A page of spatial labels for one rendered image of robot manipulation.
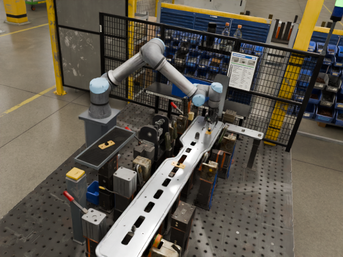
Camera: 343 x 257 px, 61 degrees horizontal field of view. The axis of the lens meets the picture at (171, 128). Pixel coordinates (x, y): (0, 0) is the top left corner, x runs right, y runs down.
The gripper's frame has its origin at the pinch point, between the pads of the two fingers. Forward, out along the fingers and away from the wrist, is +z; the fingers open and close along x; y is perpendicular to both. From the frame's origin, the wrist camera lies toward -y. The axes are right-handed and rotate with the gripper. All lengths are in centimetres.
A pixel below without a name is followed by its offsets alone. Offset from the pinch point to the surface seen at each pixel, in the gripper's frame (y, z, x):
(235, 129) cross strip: -13.6, 2.6, 16.2
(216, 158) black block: 21.9, 6.7, 12.6
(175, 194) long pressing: 69, 1, 3
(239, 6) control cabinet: -643, 14, -115
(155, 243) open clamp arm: 107, -8, 9
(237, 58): -55, -36, 0
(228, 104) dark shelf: -46.7, 0.3, 2.1
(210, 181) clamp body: 43.1, 8.5, 14.8
